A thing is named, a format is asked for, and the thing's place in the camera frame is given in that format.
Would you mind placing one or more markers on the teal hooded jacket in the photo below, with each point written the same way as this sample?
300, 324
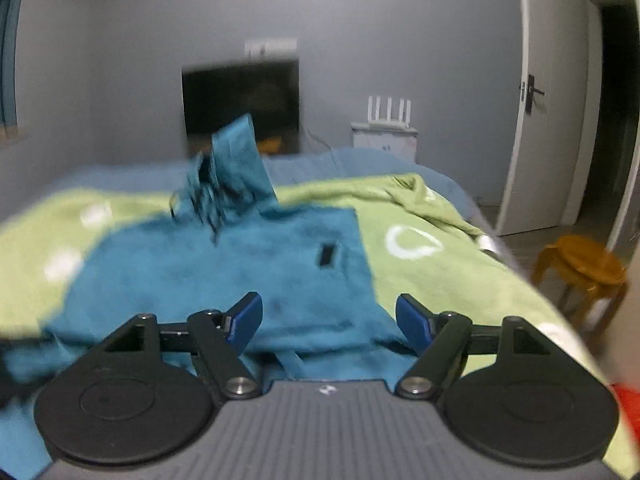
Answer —
228, 236

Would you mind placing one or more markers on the teal curtain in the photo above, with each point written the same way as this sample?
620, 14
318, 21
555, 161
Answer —
10, 14

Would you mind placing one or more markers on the black door handle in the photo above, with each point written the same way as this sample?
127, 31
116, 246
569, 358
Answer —
528, 92

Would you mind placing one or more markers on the black flat monitor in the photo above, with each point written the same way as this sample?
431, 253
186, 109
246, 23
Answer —
216, 95

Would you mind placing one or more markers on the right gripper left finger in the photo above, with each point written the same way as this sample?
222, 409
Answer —
149, 389

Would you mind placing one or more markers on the orange wooden desk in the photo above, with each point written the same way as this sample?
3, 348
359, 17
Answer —
278, 145

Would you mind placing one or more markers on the white wifi router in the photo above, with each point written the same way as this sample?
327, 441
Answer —
388, 113

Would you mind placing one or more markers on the light green fleece blanket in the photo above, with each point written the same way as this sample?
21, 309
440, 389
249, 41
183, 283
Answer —
416, 243

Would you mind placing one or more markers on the white bedside cabinet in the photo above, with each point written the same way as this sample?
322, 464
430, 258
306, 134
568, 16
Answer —
400, 142

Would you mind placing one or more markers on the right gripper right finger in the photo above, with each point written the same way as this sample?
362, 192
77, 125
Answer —
507, 391

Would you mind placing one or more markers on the white door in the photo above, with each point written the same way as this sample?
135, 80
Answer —
553, 146

